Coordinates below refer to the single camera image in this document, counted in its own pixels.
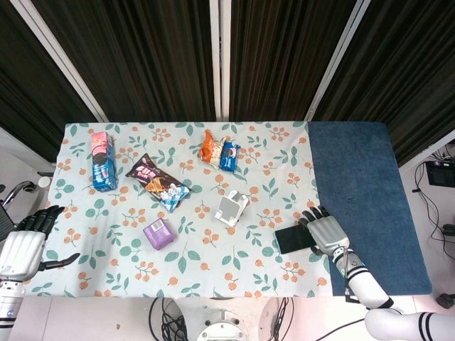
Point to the black office chair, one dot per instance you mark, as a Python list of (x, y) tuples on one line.
[(14, 192)]

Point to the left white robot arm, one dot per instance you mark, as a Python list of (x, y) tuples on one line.
[(9, 305)]

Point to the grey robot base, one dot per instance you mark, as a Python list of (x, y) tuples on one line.
[(222, 327)]

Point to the purple wrapped tissue pack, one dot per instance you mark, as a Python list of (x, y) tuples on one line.
[(159, 234)]

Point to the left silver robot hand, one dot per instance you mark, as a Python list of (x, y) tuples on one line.
[(21, 252)]

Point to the black smartphone blue case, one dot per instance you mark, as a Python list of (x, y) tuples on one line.
[(291, 239)]

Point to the orange snack packet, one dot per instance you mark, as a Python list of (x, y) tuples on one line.
[(210, 149)]

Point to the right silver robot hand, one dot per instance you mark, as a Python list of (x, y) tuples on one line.
[(327, 234)]

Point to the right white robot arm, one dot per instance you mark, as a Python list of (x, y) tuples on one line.
[(369, 291)]

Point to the white upright frame post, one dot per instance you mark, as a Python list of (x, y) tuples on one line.
[(219, 57)]

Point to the white slanted frame post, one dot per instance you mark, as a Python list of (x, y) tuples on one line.
[(336, 57), (60, 53)]

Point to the white folding phone stand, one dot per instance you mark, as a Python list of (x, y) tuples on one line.
[(229, 209)]

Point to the brown Dofi snack bag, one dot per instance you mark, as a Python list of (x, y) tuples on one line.
[(156, 183)]

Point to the floral orange fruit tablecloth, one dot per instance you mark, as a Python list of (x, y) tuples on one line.
[(199, 255)]

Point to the small blue Oreo packet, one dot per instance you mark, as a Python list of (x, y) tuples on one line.
[(229, 156)]

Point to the black electronic box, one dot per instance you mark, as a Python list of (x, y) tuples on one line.
[(440, 173)]

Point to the blue Oreo cookie box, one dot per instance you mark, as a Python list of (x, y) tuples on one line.
[(103, 167)]

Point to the dark blue carpet mat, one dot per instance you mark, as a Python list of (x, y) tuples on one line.
[(362, 184)]

